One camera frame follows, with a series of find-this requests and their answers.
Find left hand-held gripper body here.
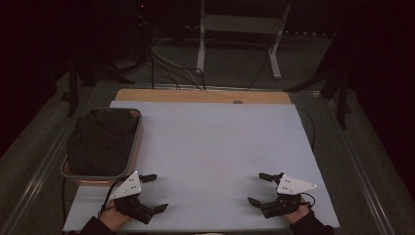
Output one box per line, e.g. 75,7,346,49
109,170,156,225

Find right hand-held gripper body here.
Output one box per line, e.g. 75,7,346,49
259,174,318,219

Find pink basket with grey rim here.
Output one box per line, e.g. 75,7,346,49
60,107,144,187

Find dark cloth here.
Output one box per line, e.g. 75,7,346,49
67,108,140,177

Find person's right hand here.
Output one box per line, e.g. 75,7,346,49
286,197,311,225

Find person's left hand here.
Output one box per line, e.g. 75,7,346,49
98,200,131,233

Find white board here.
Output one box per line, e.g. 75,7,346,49
63,100,341,233

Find black stand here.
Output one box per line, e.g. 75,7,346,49
283,30,354,130
60,58,136,118

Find white metal stand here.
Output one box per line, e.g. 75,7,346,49
196,0,292,80

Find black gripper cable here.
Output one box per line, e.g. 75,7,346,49
97,175,132,218
299,192,317,209

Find white cable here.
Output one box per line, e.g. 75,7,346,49
149,46,204,91

